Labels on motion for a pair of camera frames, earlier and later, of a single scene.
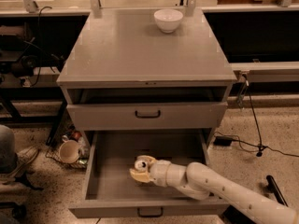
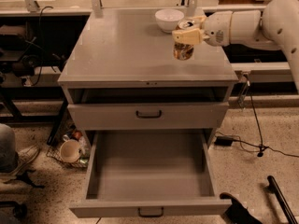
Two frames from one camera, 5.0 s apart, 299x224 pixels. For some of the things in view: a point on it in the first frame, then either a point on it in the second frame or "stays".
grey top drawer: [147, 107] stays
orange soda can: [141, 164] to [184, 51]
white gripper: [159, 171] to [217, 27]
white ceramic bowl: [168, 20] stays
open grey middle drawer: [111, 191] stays
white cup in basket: [69, 150] stays
